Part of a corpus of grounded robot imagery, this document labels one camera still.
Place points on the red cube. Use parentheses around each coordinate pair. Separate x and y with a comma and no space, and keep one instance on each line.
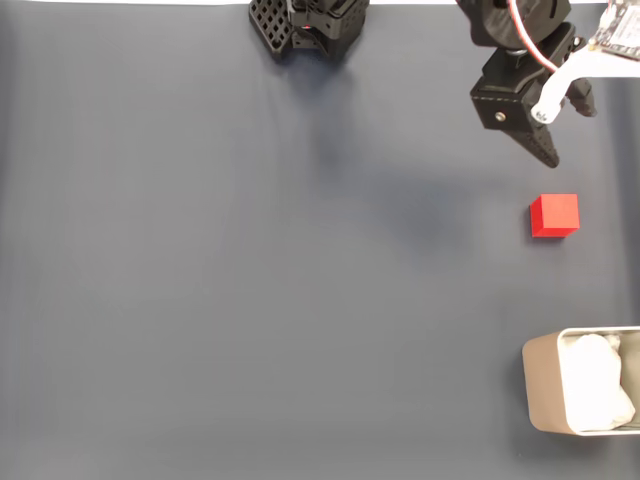
(557,212)

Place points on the beige metal box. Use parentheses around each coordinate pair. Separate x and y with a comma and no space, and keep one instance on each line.
(542,385)

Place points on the white crumpled tissue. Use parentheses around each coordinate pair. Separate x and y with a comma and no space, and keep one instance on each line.
(595,385)

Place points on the grey table mat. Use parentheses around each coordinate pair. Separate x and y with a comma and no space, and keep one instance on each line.
(200,275)

